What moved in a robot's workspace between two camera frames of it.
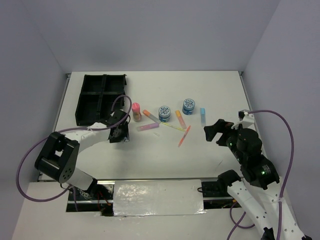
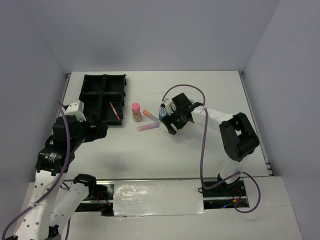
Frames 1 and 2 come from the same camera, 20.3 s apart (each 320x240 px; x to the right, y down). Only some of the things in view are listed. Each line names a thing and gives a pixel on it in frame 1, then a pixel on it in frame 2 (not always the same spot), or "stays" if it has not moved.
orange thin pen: x=184 y=135 → x=114 y=110
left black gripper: x=125 y=137 → x=99 y=131
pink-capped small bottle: x=136 y=109 stays
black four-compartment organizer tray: x=98 y=93 stays
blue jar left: x=164 y=113 stays
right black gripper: x=221 y=125 → x=167 y=122
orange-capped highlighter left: x=147 y=113 stays
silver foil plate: x=158 y=197 stays
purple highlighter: x=148 y=126 stays
